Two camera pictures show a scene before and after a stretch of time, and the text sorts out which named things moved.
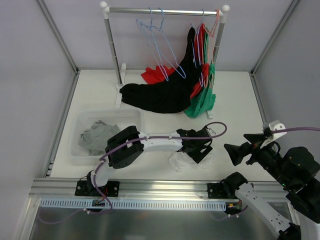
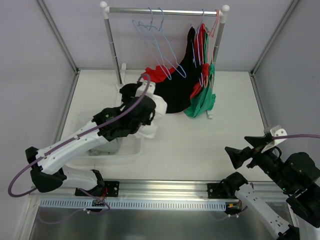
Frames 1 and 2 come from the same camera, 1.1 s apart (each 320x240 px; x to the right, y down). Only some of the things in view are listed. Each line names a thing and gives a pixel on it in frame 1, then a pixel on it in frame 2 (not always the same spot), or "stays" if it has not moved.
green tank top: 205,106 stays
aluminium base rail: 51,188 stays
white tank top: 181,161 -> 149,131
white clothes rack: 121,70 stays
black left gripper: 198,149 -> 128,90
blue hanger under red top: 197,35 stays
